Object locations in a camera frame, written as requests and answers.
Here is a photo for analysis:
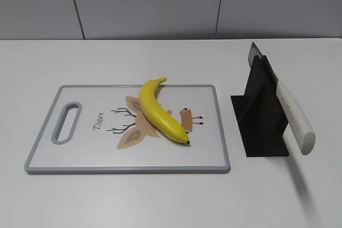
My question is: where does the white-handled kitchen knife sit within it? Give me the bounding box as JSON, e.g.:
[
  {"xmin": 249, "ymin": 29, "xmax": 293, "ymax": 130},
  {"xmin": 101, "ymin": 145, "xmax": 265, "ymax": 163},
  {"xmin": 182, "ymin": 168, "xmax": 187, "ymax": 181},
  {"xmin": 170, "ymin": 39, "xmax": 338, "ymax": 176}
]
[{"xmin": 248, "ymin": 42, "xmax": 316, "ymax": 155}]

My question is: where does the white grey-rimmed cutting board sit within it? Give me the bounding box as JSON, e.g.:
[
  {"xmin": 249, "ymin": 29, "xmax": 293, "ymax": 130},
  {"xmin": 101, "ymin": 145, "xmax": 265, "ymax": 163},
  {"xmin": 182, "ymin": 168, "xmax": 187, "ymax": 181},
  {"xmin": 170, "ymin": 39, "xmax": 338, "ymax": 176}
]
[{"xmin": 25, "ymin": 84, "xmax": 230, "ymax": 174}]

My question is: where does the yellow plastic banana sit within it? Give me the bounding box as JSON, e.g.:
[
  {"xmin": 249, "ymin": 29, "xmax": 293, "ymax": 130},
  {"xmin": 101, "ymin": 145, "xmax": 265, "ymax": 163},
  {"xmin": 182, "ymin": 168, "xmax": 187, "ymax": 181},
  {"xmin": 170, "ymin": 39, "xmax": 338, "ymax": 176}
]
[{"xmin": 139, "ymin": 77, "xmax": 190, "ymax": 145}]

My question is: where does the black knife stand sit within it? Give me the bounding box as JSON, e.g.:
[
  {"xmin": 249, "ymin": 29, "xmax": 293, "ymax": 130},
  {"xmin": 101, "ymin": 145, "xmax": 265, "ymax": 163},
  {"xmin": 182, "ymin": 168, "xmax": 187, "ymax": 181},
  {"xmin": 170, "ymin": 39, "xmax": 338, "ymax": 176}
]
[{"xmin": 231, "ymin": 56, "xmax": 289, "ymax": 157}]

